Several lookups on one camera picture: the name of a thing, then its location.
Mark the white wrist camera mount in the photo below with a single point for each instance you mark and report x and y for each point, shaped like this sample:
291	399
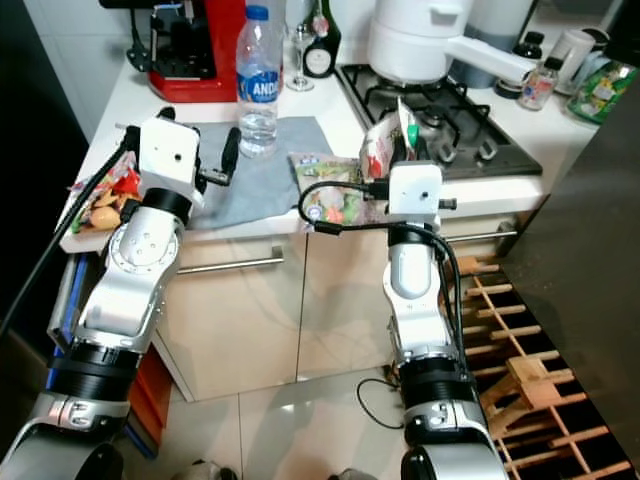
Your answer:
415	192
170	150

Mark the red coffee machine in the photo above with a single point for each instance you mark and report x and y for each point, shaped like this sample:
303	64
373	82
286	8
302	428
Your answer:
215	50

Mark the small dark bottle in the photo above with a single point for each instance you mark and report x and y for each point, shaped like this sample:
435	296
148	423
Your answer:
525	48

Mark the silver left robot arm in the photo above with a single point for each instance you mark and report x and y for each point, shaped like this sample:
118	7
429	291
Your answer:
130	270

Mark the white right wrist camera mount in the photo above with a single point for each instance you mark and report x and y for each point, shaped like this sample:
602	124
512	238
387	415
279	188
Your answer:
415	192

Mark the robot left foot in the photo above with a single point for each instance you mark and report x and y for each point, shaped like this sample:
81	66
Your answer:
212	471

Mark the orange board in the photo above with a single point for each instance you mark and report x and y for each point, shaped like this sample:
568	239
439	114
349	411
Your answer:
155	400

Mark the plastic water bottle blue label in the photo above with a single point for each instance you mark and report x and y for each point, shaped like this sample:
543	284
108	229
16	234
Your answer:
258	85

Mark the clear salad bag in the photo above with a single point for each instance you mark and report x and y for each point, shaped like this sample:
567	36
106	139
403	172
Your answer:
335	195

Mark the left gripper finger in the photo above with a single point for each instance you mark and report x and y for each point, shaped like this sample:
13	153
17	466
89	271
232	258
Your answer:
230	150

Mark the green food bag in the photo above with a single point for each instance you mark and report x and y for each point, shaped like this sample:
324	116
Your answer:
605	90

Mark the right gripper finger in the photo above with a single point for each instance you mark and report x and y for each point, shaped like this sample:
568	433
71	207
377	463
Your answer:
410	150

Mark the small spice jar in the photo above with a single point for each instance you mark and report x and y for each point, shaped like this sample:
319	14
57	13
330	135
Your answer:
538	88

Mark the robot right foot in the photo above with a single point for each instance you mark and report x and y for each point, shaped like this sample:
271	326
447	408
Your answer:
350	475

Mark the black gas hob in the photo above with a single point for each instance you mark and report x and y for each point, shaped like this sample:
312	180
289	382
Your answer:
480	135

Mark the grey cloth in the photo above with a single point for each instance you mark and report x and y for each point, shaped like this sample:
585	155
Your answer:
260	190

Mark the blue board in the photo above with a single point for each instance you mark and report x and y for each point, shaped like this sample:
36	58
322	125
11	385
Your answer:
63	300

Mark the red and white snack bag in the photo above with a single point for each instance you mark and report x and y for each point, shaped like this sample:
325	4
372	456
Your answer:
382	148

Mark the white cup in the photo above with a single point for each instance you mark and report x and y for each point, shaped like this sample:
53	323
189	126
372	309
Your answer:
572	52

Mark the dark green glass bottle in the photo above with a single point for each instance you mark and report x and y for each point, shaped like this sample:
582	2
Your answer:
322	55

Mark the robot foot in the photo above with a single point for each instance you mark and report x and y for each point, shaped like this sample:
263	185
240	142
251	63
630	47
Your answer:
350	475
212	471

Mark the dark grey panel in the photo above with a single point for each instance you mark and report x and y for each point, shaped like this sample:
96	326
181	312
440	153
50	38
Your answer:
580	220

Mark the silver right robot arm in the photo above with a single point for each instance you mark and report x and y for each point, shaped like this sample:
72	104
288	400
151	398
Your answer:
415	300

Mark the wooden wine rack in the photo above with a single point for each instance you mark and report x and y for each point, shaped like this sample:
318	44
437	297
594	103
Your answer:
540	390

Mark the wine glass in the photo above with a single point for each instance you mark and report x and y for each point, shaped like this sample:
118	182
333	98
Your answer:
298	45

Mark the colourful snack bag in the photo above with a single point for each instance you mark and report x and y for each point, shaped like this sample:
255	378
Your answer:
105	205

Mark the cream kitchen cabinet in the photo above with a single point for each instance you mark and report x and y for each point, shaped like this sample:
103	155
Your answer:
240	330

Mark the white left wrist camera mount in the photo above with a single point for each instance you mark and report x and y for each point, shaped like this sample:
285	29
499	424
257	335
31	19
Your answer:
170	150

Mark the grey canister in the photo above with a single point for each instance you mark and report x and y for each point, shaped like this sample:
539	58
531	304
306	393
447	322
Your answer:
495	25

